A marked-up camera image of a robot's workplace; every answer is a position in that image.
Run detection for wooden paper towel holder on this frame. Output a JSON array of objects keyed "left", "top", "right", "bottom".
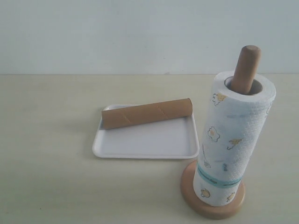
[{"left": 180, "top": 45, "right": 261, "bottom": 220}]

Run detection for brown cardboard tube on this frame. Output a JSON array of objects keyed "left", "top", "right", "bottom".
[{"left": 102, "top": 98, "right": 193, "bottom": 130}]

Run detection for printed white paper towel roll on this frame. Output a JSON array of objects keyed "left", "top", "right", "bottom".
[{"left": 193, "top": 71, "right": 276, "bottom": 206}]

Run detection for white rectangular tray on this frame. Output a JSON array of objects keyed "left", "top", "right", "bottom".
[{"left": 92, "top": 115, "right": 199, "bottom": 159}]

